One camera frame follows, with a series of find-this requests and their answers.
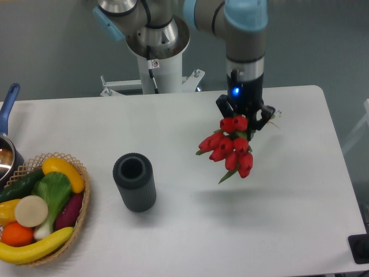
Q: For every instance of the green bok choy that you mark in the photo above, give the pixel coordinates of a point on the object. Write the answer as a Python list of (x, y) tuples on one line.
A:
[(55, 189)]

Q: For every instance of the red tulip bouquet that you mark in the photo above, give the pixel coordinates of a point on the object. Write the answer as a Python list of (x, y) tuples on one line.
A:
[(230, 143)]

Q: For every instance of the blue handled saucepan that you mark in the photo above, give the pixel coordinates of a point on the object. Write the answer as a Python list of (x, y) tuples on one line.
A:
[(11, 159)]

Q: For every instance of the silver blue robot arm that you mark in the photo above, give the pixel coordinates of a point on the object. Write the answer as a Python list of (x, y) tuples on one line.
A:
[(158, 32)]

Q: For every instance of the yellow bell pepper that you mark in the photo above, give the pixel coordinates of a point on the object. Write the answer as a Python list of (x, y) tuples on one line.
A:
[(7, 214)]

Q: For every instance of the beige round slice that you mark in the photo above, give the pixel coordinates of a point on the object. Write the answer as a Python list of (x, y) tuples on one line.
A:
[(31, 211)]

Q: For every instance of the purple sweet potato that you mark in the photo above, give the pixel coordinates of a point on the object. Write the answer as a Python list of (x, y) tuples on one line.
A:
[(70, 213)]

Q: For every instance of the black device at edge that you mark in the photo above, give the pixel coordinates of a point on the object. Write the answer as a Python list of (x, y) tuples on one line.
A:
[(359, 248)]

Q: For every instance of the orange fruit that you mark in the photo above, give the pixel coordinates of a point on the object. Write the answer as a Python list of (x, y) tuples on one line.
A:
[(17, 235)]

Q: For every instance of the dark green cucumber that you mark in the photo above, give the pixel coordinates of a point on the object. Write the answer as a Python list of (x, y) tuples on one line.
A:
[(21, 187)]

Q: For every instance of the white frame at right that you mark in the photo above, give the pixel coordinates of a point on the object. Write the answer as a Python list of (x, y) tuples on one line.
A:
[(356, 133)]

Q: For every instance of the yellow banana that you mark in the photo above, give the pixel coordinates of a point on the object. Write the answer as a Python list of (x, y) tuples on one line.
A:
[(37, 250)]

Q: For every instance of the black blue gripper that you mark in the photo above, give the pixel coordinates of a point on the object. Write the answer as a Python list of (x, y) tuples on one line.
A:
[(245, 98)]

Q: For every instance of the dark grey ribbed vase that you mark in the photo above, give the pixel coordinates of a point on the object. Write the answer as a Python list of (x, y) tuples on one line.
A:
[(133, 175)]

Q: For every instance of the woven wicker basket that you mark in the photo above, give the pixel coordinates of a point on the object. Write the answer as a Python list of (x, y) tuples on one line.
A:
[(36, 163)]

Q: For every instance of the yellow squash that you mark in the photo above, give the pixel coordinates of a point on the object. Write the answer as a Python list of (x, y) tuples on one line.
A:
[(54, 164)]

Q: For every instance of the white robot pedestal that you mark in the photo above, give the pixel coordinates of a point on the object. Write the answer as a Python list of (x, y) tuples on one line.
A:
[(156, 76)]

